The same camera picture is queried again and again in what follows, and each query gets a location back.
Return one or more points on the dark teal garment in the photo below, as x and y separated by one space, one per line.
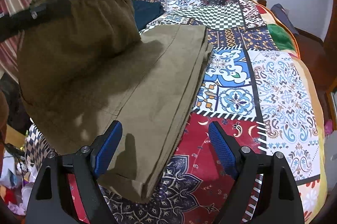
147 13

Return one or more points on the wooden bed post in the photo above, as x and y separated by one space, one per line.
262 2

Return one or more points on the khaki pants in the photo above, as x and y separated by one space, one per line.
147 97

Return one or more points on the wooden door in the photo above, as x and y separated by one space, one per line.
332 37

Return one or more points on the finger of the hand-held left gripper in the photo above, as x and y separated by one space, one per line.
50 9

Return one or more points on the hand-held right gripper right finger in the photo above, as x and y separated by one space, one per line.
221 145

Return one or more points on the patchwork printed blanket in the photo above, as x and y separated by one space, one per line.
237 97

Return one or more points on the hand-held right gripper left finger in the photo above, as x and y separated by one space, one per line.
108 150

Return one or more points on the grey backpack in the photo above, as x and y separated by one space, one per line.
283 16

